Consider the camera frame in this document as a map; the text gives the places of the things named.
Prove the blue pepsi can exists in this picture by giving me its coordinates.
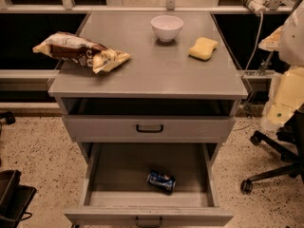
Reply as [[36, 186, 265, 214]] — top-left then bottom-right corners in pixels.
[[147, 170, 176, 193]]

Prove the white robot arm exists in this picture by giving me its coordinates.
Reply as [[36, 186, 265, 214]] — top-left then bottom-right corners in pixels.
[[258, 1, 304, 131]]

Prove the grey drawer cabinet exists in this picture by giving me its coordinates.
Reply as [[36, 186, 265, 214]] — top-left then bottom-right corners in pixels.
[[49, 11, 247, 158]]

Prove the grey closed upper drawer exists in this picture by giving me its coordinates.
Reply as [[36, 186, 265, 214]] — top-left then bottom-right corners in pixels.
[[63, 115, 236, 143]]

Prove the grey open middle drawer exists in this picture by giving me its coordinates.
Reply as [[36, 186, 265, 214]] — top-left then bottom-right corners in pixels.
[[65, 143, 233, 228]]

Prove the yellow sponge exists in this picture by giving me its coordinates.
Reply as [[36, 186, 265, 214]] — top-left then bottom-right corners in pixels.
[[188, 37, 219, 61]]

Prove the white bowl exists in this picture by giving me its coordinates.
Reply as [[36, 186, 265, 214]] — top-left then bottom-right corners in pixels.
[[151, 15, 183, 42]]

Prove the brown yellow chip bag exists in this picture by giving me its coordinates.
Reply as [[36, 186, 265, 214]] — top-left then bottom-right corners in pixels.
[[32, 31, 130, 74]]

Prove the black office chair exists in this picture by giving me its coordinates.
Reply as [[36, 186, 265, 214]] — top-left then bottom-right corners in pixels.
[[240, 110, 304, 195]]

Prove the black bin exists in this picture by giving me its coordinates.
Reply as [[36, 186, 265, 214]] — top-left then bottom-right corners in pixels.
[[0, 170, 37, 228]]

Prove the white cable with plug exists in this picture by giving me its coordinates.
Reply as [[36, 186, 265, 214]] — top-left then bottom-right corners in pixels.
[[236, 0, 270, 78]]

